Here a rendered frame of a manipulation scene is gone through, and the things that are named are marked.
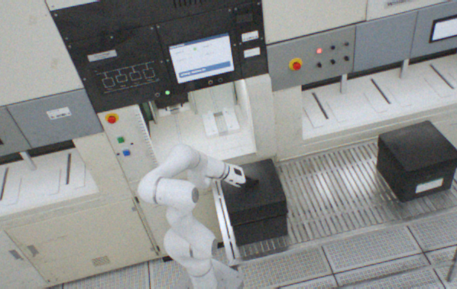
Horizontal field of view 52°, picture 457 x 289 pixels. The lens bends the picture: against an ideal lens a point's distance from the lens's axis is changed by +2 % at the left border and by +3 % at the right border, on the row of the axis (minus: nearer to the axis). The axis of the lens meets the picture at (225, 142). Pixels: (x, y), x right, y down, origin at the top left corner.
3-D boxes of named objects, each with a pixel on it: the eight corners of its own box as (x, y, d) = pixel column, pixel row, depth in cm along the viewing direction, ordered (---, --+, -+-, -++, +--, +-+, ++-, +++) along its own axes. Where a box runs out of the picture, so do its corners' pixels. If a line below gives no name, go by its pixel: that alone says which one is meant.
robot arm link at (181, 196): (188, 236, 209) (222, 241, 205) (179, 261, 202) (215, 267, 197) (158, 170, 172) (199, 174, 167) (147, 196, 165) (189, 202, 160)
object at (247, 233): (227, 205, 257) (222, 186, 245) (275, 194, 258) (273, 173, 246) (237, 247, 237) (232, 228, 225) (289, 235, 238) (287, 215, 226)
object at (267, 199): (230, 226, 223) (226, 210, 214) (219, 182, 244) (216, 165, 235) (289, 212, 224) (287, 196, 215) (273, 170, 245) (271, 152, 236)
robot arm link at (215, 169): (219, 181, 212) (226, 163, 213) (196, 173, 205) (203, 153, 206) (211, 177, 219) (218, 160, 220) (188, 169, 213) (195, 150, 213)
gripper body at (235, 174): (229, 173, 212) (247, 180, 217) (225, 158, 219) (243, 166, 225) (219, 183, 215) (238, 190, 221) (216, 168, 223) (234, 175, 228)
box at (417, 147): (400, 204, 242) (407, 172, 225) (373, 166, 263) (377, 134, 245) (453, 189, 245) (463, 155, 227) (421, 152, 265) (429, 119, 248)
